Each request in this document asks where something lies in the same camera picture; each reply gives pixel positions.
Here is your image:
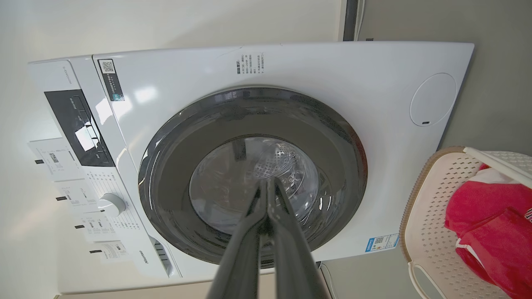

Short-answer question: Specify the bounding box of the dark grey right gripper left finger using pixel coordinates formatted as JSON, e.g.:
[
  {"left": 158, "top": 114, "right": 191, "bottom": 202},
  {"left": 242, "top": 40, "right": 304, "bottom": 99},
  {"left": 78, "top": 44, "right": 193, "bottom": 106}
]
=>
[{"left": 206, "top": 179, "right": 268, "bottom": 299}]

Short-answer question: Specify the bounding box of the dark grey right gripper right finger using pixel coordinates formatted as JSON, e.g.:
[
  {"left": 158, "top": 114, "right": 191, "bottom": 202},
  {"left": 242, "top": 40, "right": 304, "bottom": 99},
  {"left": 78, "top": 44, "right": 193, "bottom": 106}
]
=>
[{"left": 266, "top": 177, "right": 329, "bottom": 299}]

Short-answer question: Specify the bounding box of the cream perforated laundry basket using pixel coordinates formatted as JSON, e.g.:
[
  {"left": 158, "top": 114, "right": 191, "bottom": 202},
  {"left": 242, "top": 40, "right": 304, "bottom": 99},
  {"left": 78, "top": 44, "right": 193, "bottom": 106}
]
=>
[{"left": 399, "top": 146, "right": 532, "bottom": 299}]

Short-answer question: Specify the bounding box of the round dark washing machine door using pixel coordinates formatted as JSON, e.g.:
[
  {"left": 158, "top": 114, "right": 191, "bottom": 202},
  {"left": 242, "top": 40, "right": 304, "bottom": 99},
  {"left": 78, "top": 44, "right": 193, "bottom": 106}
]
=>
[{"left": 138, "top": 86, "right": 368, "bottom": 269}]

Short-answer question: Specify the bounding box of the white front-load washing machine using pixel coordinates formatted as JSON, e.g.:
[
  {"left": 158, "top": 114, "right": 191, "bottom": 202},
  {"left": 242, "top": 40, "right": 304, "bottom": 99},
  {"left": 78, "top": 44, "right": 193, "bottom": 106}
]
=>
[{"left": 27, "top": 41, "right": 475, "bottom": 294}]

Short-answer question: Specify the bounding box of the white paper instruction sheet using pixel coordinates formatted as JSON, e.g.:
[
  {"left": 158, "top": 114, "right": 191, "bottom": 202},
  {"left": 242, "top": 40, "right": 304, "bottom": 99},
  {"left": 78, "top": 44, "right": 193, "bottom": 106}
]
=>
[
  {"left": 53, "top": 179, "right": 102, "bottom": 214},
  {"left": 27, "top": 138, "right": 84, "bottom": 181},
  {"left": 75, "top": 211, "right": 119, "bottom": 243},
  {"left": 89, "top": 241, "right": 133, "bottom": 263}
]

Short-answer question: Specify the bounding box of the white washing machine control knob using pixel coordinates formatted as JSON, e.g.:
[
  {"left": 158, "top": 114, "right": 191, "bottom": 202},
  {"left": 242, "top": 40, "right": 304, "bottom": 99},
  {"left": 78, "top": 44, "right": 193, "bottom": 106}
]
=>
[{"left": 98, "top": 193, "right": 126, "bottom": 217}]

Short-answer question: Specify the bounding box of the red and white garment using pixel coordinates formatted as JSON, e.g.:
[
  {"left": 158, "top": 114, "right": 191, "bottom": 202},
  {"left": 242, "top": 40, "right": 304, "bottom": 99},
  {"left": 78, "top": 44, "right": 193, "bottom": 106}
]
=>
[{"left": 444, "top": 164, "right": 532, "bottom": 299}]

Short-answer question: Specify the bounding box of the white cable on wall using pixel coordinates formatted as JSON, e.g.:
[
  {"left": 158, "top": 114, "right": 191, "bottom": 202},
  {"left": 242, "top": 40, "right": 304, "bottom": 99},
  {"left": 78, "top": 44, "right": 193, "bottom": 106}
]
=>
[{"left": 353, "top": 0, "right": 366, "bottom": 41}]

